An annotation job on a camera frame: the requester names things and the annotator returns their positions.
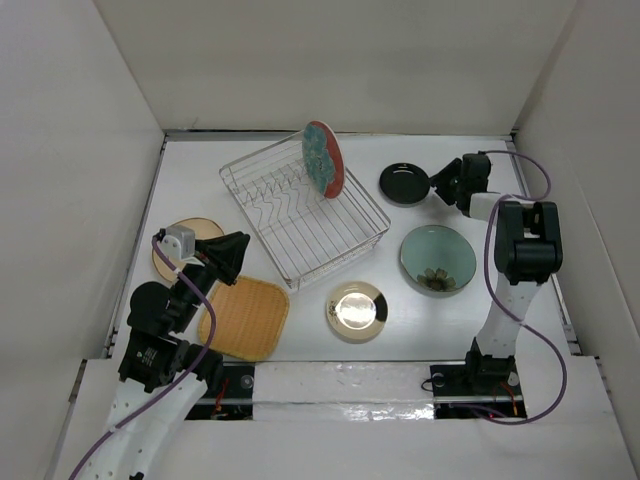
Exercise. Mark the gold rimmed cream plate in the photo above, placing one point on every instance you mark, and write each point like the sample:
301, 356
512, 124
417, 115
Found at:
356, 311

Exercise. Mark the round wooden plate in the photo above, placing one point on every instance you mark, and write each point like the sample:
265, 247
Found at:
204, 229

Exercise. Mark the light green flower bowl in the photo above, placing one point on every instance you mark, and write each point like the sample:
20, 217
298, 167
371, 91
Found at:
438, 259

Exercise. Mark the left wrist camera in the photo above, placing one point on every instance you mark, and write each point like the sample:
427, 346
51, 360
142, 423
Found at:
177, 242

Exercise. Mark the woven bamboo square tray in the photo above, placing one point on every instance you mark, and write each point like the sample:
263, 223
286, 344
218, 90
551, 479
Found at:
250, 317

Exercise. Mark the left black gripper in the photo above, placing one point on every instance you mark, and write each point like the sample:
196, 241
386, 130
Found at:
230, 247

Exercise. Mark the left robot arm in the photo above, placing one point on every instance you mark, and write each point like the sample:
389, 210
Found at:
162, 376

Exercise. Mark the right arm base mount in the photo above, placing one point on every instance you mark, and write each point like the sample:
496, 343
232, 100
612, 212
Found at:
460, 394

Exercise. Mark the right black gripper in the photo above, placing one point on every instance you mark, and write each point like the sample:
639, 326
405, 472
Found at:
440, 179

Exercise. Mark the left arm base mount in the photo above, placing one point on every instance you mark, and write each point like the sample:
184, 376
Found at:
233, 398

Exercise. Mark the small black plate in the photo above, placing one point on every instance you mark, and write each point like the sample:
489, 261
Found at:
404, 184

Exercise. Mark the red and teal floral plate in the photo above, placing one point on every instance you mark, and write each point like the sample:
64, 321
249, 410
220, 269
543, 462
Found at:
323, 159

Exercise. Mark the wire dish rack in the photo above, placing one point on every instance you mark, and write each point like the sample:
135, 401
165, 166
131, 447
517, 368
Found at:
305, 234

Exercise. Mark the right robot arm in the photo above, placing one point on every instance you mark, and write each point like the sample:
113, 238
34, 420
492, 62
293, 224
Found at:
523, 242

